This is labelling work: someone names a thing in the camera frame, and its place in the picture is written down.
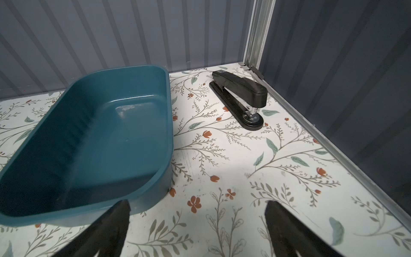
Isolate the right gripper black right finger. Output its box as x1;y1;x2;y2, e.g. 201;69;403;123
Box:
264;201;341;257

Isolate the teal plastic storage box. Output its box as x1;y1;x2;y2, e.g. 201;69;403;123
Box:
1;65;173;227

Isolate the black stapler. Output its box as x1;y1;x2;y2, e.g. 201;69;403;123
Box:
209;70;268;131

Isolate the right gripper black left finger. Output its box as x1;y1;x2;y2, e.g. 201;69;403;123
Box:
54;200;131;257

